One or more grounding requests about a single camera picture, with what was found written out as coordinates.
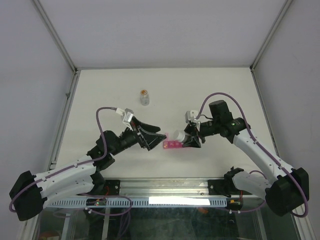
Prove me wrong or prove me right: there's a clear glass pill bottle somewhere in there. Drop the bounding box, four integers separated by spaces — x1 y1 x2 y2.
140 92 150 106

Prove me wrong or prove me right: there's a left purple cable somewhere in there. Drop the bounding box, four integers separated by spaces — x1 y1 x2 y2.
9 106 133 216

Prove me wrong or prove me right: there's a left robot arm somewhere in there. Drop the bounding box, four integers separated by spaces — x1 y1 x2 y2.
9 117 167 221

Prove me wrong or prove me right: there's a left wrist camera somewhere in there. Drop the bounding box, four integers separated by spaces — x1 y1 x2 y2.
115 108 134 128

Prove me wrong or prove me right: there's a left aluminium frame post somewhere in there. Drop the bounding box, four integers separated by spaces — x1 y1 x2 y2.
32 0 77 72

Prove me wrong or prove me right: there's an aluminium frame post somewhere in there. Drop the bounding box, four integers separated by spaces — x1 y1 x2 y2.
251 0 295 72
32 0 77 72

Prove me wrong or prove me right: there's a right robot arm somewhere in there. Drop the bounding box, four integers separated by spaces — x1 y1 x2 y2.
174 100 309 217

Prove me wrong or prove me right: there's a pink pill organizer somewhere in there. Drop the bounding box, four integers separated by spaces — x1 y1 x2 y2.
162 132 183 150

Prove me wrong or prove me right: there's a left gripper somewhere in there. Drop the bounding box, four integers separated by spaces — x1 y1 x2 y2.
110 116 167 156

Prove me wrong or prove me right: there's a white blue pill bottle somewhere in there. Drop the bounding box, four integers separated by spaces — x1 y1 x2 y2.
173 130 191 144

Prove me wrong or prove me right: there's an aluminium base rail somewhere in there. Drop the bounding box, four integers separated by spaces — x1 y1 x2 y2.
32 176 276 200

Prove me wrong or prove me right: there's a right aluminium frame post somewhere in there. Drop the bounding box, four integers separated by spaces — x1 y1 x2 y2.
251 0 295 72

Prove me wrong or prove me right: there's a white slotted cable duct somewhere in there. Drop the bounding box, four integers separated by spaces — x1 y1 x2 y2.
49 196 227 209

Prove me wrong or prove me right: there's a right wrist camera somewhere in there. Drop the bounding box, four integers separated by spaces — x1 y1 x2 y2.
184 110 201 126

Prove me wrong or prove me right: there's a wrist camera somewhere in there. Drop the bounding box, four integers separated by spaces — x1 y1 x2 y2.
115 108 134 128
184 110 201 126

